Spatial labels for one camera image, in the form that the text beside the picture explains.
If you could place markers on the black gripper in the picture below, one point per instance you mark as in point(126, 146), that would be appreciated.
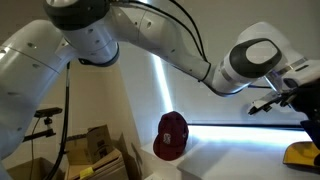
point(308, 96)

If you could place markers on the black and yellow baseball cap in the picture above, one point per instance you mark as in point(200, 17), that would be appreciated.
point(301, 153)

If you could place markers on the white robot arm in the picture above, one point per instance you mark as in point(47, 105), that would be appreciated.
point(150, 26)

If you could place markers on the red baseball cap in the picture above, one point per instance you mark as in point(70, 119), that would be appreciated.
point(171, 136)

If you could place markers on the flat cardboard box stack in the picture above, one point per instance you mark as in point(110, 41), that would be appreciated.
point(106, 166)

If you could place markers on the cardboard box with printed label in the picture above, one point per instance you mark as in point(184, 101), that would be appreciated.
point(95, 143)

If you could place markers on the open brown cardboard box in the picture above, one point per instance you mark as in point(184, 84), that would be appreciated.
point(30, 170)

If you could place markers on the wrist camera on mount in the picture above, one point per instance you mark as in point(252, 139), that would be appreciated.
point(266, 103)

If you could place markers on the black camera on stand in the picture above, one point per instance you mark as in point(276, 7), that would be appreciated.
point(48, 112)

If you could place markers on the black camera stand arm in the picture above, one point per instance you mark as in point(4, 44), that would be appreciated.
point(40, 134)

